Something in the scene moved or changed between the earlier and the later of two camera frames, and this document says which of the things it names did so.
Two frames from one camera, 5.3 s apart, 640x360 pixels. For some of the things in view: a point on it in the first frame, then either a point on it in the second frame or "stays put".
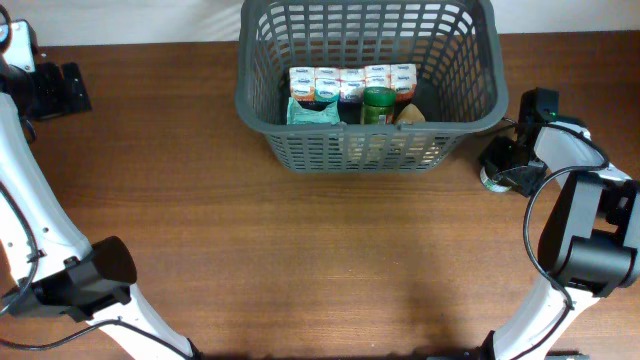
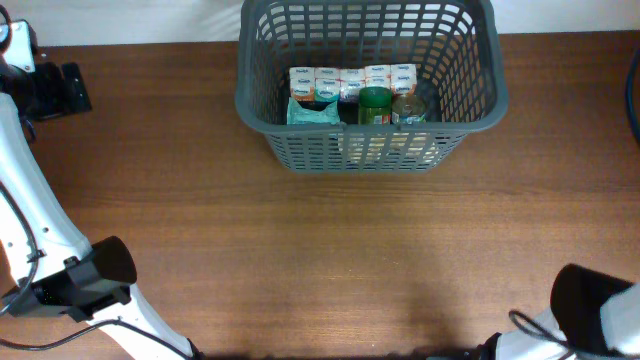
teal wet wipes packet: (297, 114) stays put
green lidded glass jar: (378, 106) stays put
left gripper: (51, 76) stays put
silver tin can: (492, 185) -> (409, 109)
